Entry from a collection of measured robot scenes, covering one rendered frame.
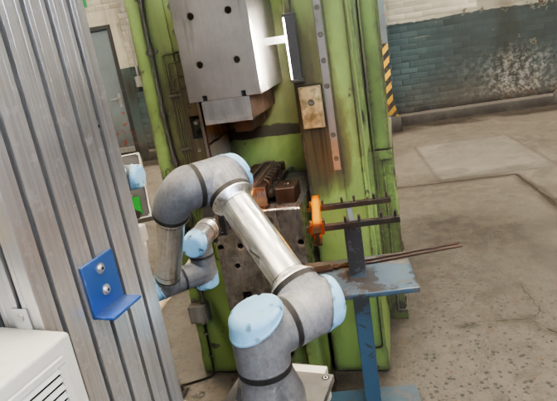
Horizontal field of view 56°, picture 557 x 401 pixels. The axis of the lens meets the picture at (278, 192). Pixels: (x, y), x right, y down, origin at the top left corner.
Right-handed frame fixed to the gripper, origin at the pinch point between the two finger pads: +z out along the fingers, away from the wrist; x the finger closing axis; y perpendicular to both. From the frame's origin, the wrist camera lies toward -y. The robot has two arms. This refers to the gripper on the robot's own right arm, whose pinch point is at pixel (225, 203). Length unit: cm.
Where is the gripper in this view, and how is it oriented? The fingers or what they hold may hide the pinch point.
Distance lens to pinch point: 187.2
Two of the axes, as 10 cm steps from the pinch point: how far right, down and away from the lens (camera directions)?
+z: 2.0, -2.9, 9.4
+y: 1.7, 9.5, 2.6
